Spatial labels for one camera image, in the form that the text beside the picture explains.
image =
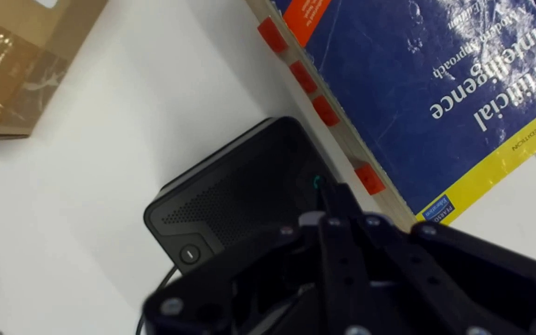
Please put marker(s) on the black box with power button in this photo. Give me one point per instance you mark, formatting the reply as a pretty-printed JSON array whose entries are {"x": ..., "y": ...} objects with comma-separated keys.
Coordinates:
[{"x": 244, "y": 186}]

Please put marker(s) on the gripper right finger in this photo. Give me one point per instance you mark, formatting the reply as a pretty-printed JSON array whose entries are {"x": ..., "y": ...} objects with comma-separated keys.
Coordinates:
[{"x": 482, "y": 260}]

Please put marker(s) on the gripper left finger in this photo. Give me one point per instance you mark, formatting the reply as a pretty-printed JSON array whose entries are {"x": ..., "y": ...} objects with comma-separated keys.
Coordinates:
[{"x": 231, "y": 274}]

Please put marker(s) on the brown cardboard box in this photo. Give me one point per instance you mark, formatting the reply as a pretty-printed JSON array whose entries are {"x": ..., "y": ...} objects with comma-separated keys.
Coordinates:
[{"x": 12, "y": 65}]

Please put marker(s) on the blue and yellow textbook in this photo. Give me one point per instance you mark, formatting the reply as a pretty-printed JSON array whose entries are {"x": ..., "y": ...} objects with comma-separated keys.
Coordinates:
[{"x": 412, "y": 93}]

